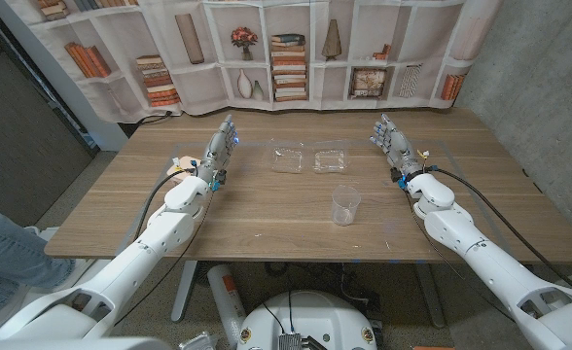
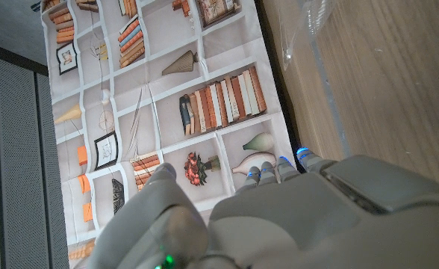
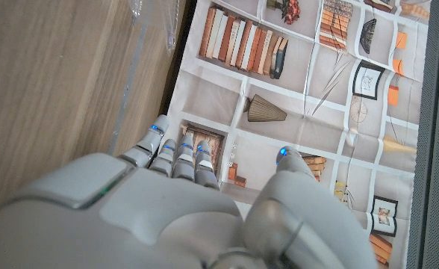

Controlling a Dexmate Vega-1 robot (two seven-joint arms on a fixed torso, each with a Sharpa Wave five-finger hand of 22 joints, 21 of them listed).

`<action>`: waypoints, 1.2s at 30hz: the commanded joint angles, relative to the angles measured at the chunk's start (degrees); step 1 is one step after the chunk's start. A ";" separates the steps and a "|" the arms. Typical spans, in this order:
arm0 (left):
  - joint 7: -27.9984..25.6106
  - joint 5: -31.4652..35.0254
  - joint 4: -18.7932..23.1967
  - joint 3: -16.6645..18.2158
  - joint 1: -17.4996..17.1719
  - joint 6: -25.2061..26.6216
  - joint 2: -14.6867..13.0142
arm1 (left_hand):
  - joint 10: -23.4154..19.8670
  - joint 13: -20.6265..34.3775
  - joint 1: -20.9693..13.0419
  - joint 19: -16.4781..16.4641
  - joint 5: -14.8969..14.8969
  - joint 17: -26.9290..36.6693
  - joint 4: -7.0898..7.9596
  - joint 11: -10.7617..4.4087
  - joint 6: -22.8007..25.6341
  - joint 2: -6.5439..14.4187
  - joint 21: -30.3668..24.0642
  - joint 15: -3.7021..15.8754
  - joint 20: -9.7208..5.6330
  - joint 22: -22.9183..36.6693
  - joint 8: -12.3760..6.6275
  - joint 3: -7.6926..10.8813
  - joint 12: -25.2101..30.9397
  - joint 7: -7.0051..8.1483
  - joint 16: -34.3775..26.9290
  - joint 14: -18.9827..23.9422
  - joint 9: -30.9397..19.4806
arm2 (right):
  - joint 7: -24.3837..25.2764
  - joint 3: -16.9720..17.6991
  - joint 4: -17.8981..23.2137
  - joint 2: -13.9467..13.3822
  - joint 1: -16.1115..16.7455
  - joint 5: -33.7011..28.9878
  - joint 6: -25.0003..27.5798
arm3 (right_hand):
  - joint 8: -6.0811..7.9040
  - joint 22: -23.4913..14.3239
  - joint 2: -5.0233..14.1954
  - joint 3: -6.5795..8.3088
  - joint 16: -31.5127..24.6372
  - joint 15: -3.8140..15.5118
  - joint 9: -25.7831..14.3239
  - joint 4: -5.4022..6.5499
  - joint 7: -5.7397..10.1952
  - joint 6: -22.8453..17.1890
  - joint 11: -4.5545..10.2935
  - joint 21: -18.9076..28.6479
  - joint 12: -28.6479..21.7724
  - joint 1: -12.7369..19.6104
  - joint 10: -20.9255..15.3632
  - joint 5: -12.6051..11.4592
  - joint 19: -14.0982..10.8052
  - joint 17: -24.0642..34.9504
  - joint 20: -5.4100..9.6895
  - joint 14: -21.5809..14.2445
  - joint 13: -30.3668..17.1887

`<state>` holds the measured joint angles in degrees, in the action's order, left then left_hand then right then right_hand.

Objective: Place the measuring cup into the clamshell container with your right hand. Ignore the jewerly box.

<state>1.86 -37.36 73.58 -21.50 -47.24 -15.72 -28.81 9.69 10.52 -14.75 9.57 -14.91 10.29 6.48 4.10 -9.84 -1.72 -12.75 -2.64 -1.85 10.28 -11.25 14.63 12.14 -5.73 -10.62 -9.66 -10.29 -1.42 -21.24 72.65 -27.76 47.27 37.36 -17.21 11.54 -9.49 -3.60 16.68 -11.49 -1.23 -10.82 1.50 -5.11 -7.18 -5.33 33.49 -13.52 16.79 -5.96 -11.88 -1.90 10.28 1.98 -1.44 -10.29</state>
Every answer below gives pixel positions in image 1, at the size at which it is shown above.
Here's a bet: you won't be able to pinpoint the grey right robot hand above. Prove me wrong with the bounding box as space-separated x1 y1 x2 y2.
369 113 427 180

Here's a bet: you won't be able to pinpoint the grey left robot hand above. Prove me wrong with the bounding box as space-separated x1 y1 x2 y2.
197 114 240 184

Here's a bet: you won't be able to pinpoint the clear plastic measuring cup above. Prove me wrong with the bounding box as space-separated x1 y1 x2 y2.
331 185 362 227

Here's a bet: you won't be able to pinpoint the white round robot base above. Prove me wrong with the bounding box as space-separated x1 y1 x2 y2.
236 290 378 350

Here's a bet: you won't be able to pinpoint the peach jewelry box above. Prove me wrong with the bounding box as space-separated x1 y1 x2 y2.
165 155 202 184

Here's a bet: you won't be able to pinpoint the clear plastic clamshell container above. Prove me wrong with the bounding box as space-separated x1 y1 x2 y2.
265 140 353 175

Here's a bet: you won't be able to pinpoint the printed bookshelf backdrop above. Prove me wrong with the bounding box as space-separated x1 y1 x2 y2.
3 0 504 123

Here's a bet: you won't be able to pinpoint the white roll with orange label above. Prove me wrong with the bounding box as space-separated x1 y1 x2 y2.
206 263 248 349

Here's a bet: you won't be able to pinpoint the person's leg in jeans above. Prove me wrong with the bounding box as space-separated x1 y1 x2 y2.
0 196 76 325

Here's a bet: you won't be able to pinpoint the black floor cable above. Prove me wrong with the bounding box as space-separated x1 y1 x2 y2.
134 110 174 127

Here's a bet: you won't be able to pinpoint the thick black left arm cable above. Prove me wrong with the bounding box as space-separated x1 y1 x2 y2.
132 166 199 242

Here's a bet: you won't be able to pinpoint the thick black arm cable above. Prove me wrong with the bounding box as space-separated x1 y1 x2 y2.
132 166 199 242
426 164 572 293

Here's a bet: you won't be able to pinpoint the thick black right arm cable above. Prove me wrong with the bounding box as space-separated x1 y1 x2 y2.
426 164 572 293

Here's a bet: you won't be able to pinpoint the silver metal bracket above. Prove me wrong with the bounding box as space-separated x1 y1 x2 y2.
178 332 219 350

